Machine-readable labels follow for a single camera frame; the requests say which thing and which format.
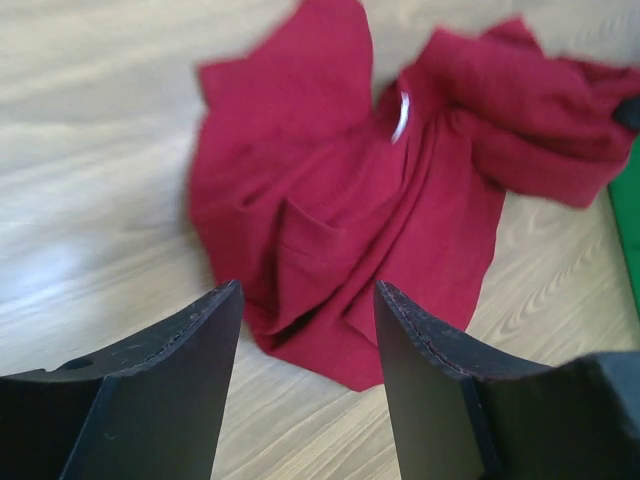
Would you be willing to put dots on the green plastic bin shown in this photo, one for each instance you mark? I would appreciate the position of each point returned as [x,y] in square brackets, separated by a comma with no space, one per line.
[624,197]

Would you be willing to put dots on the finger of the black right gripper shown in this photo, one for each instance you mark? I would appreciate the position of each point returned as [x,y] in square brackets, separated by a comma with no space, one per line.
[627,113]

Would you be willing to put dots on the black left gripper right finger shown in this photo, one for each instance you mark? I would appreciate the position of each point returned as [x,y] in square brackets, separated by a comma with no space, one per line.
[462,409]

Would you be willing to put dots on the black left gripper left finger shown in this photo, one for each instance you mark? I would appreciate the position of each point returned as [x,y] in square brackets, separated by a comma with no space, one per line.
[147,407]

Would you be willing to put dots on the dark red t-shirt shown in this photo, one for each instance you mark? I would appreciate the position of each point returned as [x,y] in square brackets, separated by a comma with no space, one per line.
[308,189]

